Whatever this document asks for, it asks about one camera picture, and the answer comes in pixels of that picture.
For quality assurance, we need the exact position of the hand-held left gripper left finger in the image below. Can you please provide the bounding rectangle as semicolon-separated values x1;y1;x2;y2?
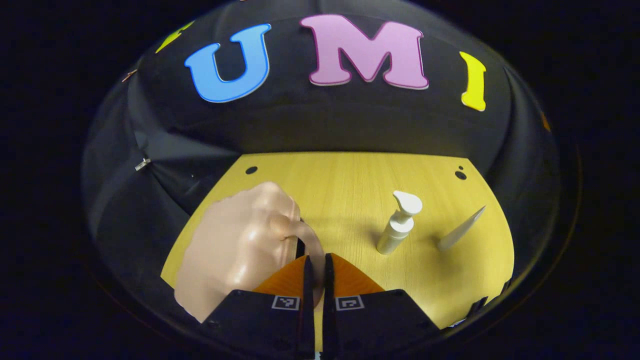
201;255;316;360

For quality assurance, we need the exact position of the white squeeze tube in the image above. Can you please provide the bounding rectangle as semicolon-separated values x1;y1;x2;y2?
437;205;487;252

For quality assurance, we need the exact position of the pink suitcase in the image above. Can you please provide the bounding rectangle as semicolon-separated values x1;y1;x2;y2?
174;181;326;323

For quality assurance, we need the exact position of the white pump bottle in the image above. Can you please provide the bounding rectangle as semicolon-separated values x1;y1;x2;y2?
376;190;423;256

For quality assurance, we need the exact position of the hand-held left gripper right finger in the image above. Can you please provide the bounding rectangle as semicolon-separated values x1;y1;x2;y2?
322;252;442;360

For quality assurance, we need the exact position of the black backdrop cloth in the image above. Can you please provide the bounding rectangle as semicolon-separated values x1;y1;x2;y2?
82;0;561;321

